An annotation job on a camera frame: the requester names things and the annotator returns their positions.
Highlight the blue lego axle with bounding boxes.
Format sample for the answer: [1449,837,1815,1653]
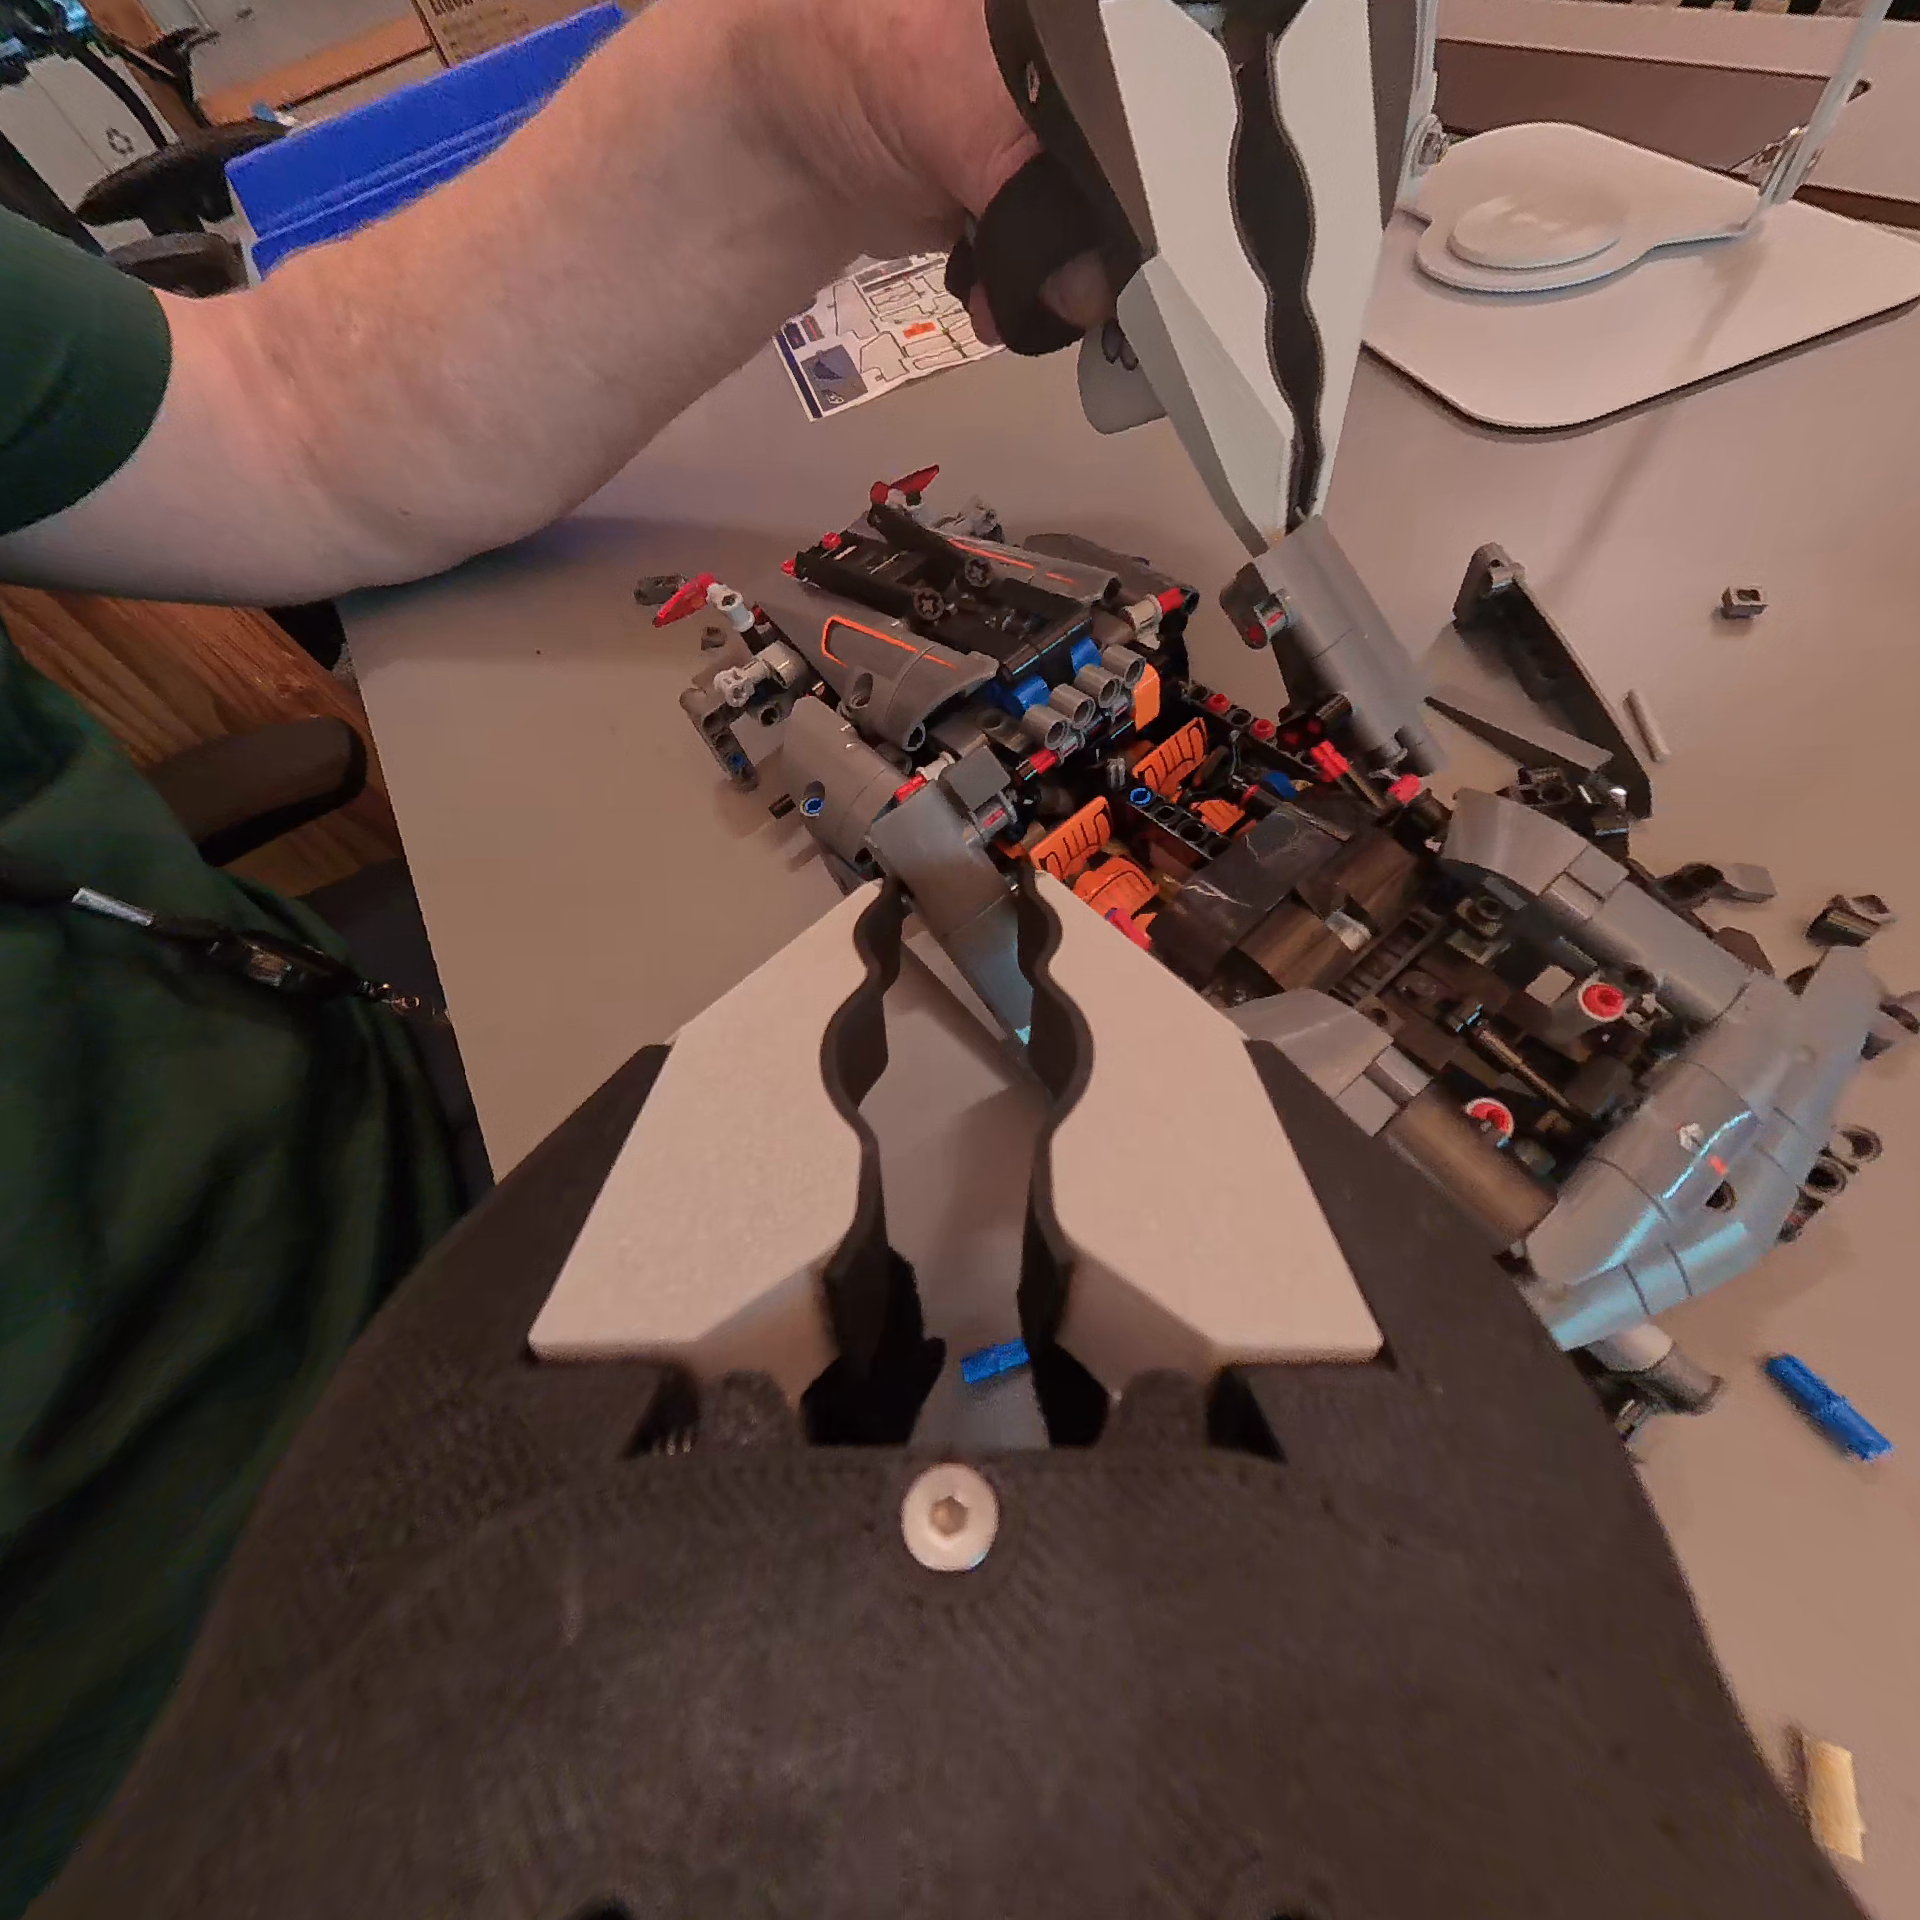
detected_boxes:
[1763,1350,1895,1464]

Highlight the pile of small lego pieces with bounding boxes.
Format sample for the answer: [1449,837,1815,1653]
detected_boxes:
[1507,757,1900,951]

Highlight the lego sticker sheet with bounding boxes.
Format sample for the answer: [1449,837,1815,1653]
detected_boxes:
[772,255,1009,422]

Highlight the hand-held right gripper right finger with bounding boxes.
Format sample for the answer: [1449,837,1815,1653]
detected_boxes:
[1018,865,1386,1384]

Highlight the dark grey lego panel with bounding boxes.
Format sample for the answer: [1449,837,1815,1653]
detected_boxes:
[1451,543,1655,817]

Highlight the white stand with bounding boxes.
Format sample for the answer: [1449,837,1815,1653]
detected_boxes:
[1362,0,1920,436]

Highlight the grey lego car model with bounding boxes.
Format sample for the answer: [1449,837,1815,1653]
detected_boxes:
[651,463,1920,1420]

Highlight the blue plastic bin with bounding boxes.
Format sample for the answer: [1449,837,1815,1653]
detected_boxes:
[225,0,625,279]

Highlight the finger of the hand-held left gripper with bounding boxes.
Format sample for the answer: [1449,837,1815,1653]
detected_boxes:
[1282,0,1443,528]
[1076,0,1322,558]

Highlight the person's left forearm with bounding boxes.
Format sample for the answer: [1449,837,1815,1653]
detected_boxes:
[0,0,841,606]

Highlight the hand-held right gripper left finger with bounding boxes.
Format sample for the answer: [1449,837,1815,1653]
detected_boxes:
[527,872,906,1390]

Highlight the tan Lego pin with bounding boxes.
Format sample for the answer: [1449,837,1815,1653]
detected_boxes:
[1792,1732,1871,1863]

